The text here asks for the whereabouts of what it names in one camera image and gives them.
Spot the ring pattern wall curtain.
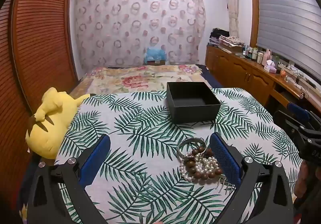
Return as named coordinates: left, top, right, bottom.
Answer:
left=71, top=0, right=206, bottom=69

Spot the navy bed sheet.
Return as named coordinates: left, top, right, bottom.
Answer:
left=198, top=64, right=224, bottom=89

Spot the grey window blind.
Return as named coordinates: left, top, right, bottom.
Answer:
left=255, top=0, right=321, bottom=75

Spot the dark folded clothes stack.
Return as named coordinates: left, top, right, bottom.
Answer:
left=209, top=28, right=230, bottom=46

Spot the white window curtain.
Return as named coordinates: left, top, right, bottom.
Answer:
left=223, top=0, right=239, bottom=39

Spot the blue plush toy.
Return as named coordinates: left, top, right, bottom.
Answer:
left=143, top=47, right=168, bottom=65

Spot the pale jade bangle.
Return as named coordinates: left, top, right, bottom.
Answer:
left=177, top=138, right=209, bottom=162

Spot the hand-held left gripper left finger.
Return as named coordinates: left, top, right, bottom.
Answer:
left=27, top=134, right=118, bottom=224

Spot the person's right hand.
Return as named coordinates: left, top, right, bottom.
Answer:
left=294, top=162, right=311, bottom=200

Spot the white pearl bracelet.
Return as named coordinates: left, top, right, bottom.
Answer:
left=179, top=152, right=221, bottom=182

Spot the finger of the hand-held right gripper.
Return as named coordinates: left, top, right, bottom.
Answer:
left=273, top=110, right=305, bottom=137
left=287, top=103, right=317, bottom=126

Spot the brown wooden bead bracelet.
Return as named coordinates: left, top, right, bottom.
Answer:
left=184, top=146, right=223, bottom=180

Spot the wooden side cabinet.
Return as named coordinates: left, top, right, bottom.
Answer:
left=205, top=44, right=321, bottom=115

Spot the pink tissue box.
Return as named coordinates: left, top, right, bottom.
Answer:
left=263, top=60, right=278, bottom=74

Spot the group of small bottles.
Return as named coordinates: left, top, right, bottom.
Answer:
left=242, top=45, right=273, bottom=66

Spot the floral bed blanket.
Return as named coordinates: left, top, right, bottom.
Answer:
left=69, top=64, right=209, bottom=95

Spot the patterned folded cloth stack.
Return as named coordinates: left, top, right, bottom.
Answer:
left=218, top=35, right=247, bottom=54

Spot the palm leaf print tablecloth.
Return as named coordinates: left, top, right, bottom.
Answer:
left=54, top=88, right=304, bottom=224

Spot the black square box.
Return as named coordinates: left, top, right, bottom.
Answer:
left=167, top=81, right=222, bottom=124

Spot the yellow plush toy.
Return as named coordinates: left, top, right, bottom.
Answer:
left=25, top=87, right=90, bottom=160

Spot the wooden louvred wardrobe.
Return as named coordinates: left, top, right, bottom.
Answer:
left=0, top=0, right=79, bottom=224

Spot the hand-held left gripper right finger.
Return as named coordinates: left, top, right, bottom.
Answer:
left=209, top=132, right=295, bottom=224

